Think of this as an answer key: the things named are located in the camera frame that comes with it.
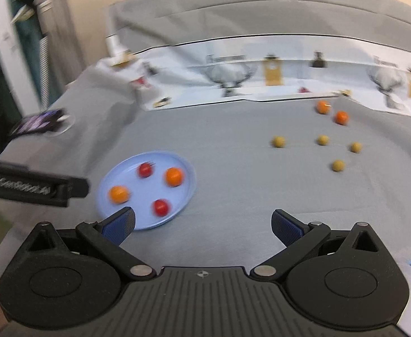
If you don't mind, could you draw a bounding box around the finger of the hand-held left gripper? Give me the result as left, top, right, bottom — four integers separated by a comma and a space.
0, 157, 89, 199

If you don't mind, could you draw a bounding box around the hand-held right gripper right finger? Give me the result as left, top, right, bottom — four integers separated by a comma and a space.
249, 209, 385, 282

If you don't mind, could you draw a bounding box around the white deer-printed cloth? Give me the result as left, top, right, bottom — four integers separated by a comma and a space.
96, 33, 411, 120

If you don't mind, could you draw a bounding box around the blue plastic plate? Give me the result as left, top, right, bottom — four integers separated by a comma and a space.
96, 151, 196, 231

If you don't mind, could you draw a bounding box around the white frame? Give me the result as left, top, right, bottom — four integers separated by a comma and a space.
0, 0, 44, 113

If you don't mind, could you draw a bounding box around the black smartphone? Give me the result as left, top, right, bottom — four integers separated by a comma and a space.
9, 109, 67, 137

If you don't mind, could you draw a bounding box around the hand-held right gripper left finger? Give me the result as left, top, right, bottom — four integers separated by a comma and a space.
23, 206, 157, 282

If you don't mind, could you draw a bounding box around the red cherry tomato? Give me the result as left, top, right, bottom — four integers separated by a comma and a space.
137, 162, 155, 179
152, 198, 171, 217

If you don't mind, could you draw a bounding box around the teal curtain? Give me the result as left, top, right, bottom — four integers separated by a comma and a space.
16, 17, 42, 88

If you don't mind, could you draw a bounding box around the grey bed sheet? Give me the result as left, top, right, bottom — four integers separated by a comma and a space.
0, 0, 411, 281

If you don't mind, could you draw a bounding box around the white charging cable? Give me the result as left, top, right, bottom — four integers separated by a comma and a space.
51, 112, 76, 137

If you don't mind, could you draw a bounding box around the plastic-wrapped orange mandarin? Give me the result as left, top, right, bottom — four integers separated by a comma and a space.
109, 185, 130, 204

